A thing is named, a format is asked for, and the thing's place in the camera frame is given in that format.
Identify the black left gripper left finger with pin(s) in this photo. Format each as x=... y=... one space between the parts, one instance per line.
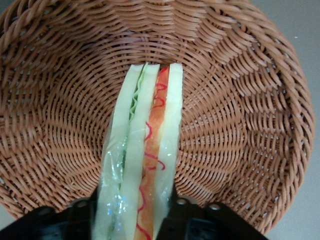
x=62 y=222

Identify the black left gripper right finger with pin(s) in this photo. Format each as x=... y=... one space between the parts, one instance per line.
x=200 y=225

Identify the triangle sandwich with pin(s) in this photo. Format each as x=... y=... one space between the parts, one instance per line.
x=135 y=150

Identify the brown round wicker basket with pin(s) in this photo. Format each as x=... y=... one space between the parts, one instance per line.
x=225 y=125

